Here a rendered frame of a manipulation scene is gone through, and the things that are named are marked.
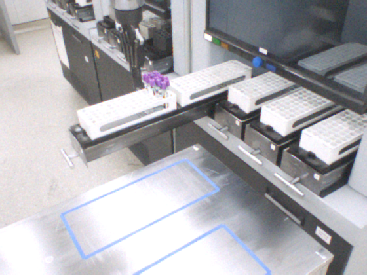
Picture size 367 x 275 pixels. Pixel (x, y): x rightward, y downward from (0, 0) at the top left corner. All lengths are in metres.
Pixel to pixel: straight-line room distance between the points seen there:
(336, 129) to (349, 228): 0.26
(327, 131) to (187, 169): 0.38
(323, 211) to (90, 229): 0.59
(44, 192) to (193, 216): 1.48
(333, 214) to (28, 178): 1.77
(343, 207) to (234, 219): 0.32
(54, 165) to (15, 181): 0.23
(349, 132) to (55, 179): 1.68
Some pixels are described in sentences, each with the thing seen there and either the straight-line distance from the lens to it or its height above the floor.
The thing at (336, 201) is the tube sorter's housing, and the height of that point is 0.73.
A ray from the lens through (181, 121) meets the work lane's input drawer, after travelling 1.21.
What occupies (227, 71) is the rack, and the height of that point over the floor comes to 0.86.
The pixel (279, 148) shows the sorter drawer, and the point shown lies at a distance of 1.08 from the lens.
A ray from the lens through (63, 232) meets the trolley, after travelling 0.85.
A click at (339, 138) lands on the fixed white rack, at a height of 0.87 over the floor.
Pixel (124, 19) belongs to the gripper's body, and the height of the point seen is 1.12.
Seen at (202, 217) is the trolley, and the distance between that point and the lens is 0.83.
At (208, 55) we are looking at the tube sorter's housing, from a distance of 1.37.
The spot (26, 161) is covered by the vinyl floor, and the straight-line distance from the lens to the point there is 2.49.
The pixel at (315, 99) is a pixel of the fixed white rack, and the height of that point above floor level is 0.87.
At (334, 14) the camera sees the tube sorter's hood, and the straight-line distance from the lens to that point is 0.95.
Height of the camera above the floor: 1.44
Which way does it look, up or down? 36 degrees down
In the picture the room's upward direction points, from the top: 3 degrees counter-clockwise
